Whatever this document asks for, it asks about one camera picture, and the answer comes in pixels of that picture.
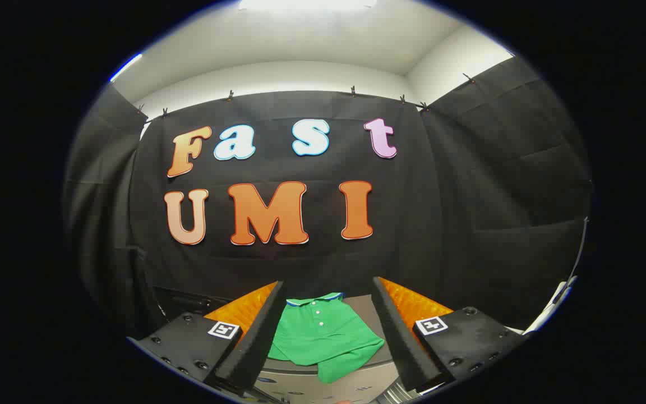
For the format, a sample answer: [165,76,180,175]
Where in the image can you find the white object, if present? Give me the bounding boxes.
[524,274,579,336]

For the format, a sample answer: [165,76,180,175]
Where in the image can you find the green polo shirt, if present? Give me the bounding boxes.
[267,292,385,385]

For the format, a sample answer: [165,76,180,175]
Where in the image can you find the row of black cloth clips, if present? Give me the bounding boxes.
[135,73,476,118]

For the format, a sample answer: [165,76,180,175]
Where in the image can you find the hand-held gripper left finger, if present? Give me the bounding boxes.
[127,281,287,396]

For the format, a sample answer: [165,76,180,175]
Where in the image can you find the wide ceiling light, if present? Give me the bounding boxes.
[238,0,378,11]

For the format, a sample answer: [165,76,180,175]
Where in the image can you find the black backdrop cloth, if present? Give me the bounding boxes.
[64,56,593,337]

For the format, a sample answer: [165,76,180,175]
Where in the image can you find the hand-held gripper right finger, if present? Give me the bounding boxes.
[372,276,528,393]

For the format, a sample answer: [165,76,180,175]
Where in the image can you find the small ceiling light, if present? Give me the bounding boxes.
[110,53,144,83]

